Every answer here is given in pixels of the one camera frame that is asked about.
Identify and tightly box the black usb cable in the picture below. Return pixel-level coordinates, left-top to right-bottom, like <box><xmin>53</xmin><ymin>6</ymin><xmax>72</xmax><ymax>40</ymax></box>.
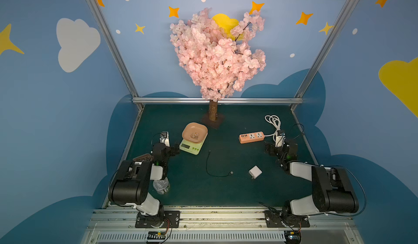
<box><xmin>205</xmin><ymin>150</ymin><xmax>234</xmax><ymax>178</ymax></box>

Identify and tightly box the white usb charger adapter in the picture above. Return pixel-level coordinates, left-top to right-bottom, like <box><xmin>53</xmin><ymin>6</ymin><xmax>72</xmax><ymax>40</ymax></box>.
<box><xmin>249</xmin><ymin>166</ymin><xmax>262</xmax><ymax>179</ymax></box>

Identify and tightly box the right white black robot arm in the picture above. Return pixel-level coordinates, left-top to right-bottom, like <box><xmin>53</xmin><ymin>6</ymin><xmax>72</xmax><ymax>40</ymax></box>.
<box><xmin>265</xmin><ymin>141</ymin><xmax>367</xmax><ymax>218</ymax></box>

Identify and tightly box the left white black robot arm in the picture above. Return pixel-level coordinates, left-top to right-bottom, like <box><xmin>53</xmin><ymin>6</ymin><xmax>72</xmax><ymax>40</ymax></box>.
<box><xmin>108</xmin><ymin>143</ymin><xmax>180</xmax><ymax>216</ymax></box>

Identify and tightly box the green electronic kitchen scale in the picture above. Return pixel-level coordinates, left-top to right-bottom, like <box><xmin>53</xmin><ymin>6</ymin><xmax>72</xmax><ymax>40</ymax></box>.
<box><xmin>179</xmin><ymin>136</ymin><xmax>206</xmax><ymax>155</ymax></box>

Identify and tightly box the pink square bowl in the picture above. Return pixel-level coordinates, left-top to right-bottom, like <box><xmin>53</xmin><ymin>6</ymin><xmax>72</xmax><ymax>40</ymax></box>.
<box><xmin>182</xmin><ymin>122</ymin><xmax>208</xmax><ymax>143</ymax></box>

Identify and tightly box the orange power strip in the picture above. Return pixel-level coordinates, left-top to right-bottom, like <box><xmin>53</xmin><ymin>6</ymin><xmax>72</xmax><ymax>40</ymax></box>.
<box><xmin>239</xmin><ymin>131</ymin><xmax>265</xmax><ymax>144</ymax></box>

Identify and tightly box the pink cherry blossom tree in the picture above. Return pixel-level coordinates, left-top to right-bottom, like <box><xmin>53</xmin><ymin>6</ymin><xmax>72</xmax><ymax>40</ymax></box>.
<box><xmin>170</xmin><ymin>8</ymin><xmax>266</xmax><ymax>128</ymax></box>

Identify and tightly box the brown slotted scoop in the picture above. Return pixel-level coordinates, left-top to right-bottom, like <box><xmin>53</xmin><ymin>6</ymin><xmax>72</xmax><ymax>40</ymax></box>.
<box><xmin>132</xmin><ymin>153</ymin><xmax>153</xmax><ymax>162</ymax></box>

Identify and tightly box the clear plastic bottle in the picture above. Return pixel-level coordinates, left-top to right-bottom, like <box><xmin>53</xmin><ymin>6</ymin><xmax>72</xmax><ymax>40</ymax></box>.
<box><xmin>153</xmin><ymin>177</ymin><xmax>170</xmax><ymax>195</ymax></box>

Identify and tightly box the left small circuit board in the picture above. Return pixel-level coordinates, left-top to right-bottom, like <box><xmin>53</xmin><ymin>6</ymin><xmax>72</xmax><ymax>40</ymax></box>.
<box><xmin>146</xmin><ymin>232</ymin><xmax>168</xmax><ymax>242</ymax></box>

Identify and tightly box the small circuit board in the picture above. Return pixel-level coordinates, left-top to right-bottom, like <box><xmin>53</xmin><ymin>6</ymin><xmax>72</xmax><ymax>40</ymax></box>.
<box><xmin>146</xmin><ymin>232</ymin><xmax>168</xmax><ymax>242</ymax></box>
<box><xmin>284</xmin><ymin>231</ymin><xmax>301</xmax><ymax>244</ymax></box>

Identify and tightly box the right small circuit board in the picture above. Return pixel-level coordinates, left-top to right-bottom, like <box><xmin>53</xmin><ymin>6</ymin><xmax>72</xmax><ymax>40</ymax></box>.
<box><xmin>284</xmin><ymin>231</ymin><xmax>301</xmax><ymax>244</ymax></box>

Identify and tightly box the white coiled power cord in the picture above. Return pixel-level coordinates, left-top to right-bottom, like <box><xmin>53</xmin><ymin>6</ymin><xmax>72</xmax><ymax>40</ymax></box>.
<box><xmin>263</xmin><ymin>114</ymin><xmax>282</xmax><ymax>137</ymax></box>

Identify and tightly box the aluminium cage frame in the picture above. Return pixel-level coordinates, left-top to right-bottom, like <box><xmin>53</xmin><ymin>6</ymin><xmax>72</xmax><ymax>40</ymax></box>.
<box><xmin>92</xmin><ymin>0</ymin><xmax>347</xmax><ymax>206</ymax></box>

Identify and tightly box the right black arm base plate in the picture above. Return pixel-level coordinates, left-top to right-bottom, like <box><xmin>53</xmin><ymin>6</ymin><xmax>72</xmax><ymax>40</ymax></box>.
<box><xmin>263</xmin><ymin>210</ymin><xmax>310</xmax><ymax>229</ymax></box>

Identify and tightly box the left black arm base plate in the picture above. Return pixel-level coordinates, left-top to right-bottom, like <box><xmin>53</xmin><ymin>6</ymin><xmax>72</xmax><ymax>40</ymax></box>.
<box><xmin>135</xmin><ymin>210</ymin><xmax>181</xmax><ymax>229</ymax></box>

